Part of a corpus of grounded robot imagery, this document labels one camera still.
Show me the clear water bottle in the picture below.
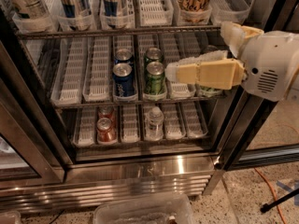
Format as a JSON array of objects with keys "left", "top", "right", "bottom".
[{"left": 146, "top": 106, "right": 164, "bottom": 141}]

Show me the stainless steel fridge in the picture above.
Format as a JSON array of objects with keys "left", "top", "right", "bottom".
[{"left": 0, "top": 0, "right": 298, "bottom": 213}]

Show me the front green soda can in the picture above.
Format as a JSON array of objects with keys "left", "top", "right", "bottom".
[{"left": 144, "top": 62, "right": 165, "bottom": 95}]

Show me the small clear container corner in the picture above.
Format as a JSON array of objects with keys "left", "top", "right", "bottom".
[{"left": 0, "top": 212, "right": 21, "bottom": 224}]

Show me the red soda can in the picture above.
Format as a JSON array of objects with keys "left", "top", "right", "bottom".
[
  {"left": 98, "top": 106, "right": 115, "bottom": 122},
  {"left": 96, "top": 118, "right": 116, "bottom": 143}
]

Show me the rear blue pepsi can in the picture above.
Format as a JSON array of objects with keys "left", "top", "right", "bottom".
[{"left": 114, "top": 49, "right": 135, "bottom": 66}]

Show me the front red soda can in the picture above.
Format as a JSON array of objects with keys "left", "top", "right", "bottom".
[{"left": 96, "top": 118, "right": 116, "bottom": 143}]

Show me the white 7up can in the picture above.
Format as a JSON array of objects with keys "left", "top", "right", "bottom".
[{"left": 10, "top": 0, "right": 50, "bottom": 20}]

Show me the top wire shelf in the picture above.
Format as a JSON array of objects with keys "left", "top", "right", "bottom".
[{"left": 16, "top": 25, "right": 221, "bottom": 40}]

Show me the front right green can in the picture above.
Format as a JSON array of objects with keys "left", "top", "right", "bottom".
[{"left": 200, "top": 86, "right": 222, "bottom": 94}]

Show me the clear plastic bin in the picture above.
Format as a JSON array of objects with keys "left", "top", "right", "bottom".
[{"left": 93, "top": 192, "right": 196, "bottom": 224}]

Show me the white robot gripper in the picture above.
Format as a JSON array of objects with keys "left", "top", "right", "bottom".
[{"left": 164, "top": 21, "right": 299, "bottom": 102}]

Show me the middle wire shelf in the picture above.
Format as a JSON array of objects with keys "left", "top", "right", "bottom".
[{"left": 52, "top": 92, "right": 227, "bottom": 109}]

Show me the front blue pepsi can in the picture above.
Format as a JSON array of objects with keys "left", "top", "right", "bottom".
[{"left": 112, "top": 63, "right": 135, "bottom": 97}]

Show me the blue pepsi can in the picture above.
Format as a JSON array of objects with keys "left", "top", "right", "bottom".
[
  {"left": 112, "top": 63, "right": 135, "bottom": 97},
  {"left": 114, "top": 49, "right": 135, "bottom": 66}
]

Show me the orange cable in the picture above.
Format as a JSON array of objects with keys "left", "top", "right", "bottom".
[{"left": 253, "top": 167, "right": 288, "bottom": 224}]

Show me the rear red soda can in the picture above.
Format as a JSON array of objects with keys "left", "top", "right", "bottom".
[{"left": 98, "top": 106, "right": 115, "bottom": 122}]

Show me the black stand leg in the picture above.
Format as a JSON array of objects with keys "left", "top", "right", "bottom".
[{"left": 260, "top": 189, "right": 299, "bottom": 213}]

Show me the top shelf right tray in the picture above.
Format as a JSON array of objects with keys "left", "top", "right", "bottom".
[{"left": 209, "top": 0, "right": 249, "bottom": 25}]

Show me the top shelf empty tray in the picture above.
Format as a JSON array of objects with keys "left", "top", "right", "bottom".
[{"left": 137, "top": 0, "right": 174, "bottom": 27}]

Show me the wire shelf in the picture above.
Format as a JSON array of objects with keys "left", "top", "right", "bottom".
[
  {"left": 16, "top": 25, "right": 221, "bottom": 40},
  {"left": 52, "top": 92, "right": 227, "bottom": 109}
]

